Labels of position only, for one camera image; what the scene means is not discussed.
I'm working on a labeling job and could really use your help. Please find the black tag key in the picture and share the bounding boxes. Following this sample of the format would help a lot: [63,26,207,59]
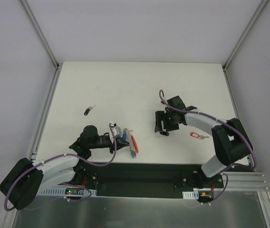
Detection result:
[159,131,169,136]
[84,105,95,116]

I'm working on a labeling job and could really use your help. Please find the red handled keyring carabiner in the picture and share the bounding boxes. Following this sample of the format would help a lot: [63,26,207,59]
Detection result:
[122,128,139,159]

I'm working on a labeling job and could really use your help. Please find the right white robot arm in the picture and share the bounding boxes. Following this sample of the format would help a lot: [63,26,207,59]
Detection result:
[154,91,253,189]

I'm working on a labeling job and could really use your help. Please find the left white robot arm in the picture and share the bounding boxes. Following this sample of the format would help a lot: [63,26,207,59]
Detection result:
[0,123,129,211]

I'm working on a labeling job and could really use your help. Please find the red tag key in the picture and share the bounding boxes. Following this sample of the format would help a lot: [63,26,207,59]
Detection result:
[190,132,209,140]

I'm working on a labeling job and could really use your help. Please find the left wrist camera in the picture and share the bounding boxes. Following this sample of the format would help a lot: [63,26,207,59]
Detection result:
[109,122,123,142]

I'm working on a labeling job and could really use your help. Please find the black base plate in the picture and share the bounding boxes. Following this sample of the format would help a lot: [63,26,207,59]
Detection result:
[68,163,223,199]

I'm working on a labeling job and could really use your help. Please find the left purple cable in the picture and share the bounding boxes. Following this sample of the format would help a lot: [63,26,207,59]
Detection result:
[4,123,119,211]

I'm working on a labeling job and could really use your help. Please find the right grey cable duct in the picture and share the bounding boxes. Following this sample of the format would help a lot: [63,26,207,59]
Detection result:
[182,190,199,200]

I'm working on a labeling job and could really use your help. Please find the grey cable duct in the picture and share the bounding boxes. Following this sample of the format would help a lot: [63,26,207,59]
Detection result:
[182,190,199,200]
[38,187,97,197]

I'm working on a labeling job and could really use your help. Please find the left grey cable duct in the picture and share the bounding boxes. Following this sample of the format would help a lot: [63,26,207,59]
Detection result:
[38,187,97,197]

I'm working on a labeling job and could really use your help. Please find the aluminium front rail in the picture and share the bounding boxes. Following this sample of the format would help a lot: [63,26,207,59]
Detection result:
[225,172,270,191]

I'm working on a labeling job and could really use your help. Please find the left aluminium frame post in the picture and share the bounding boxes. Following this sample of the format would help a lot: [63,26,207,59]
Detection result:
[18,0,62,69]

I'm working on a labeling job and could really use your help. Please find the aluminium frame post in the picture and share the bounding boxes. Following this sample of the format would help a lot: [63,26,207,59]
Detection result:
[223,0,270,72]
[18,0,62,69]

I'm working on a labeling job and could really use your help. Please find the right aluminium frame post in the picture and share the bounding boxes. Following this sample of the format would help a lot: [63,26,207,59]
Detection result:
[223,0,270,72]

